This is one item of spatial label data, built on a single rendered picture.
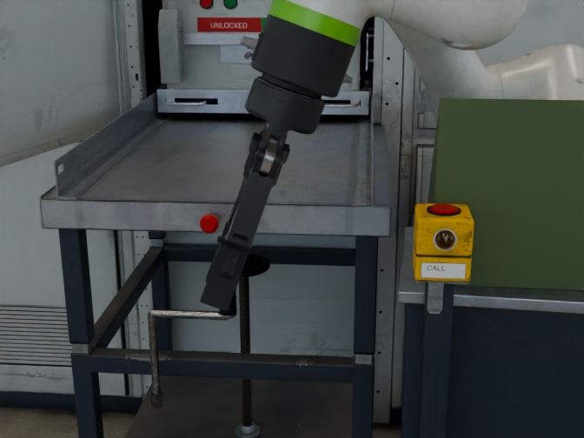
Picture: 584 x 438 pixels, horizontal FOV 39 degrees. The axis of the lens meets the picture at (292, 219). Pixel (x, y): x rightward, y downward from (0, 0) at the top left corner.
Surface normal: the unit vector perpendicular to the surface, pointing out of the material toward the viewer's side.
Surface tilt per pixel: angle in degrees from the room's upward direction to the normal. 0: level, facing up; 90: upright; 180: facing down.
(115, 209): 90
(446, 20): 115
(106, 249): 90
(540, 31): 90
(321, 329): 90
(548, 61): 45
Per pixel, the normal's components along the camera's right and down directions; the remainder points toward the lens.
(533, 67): -0.42, -0.50
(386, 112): -0.09, 0.31
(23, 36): 0.91, 0.12
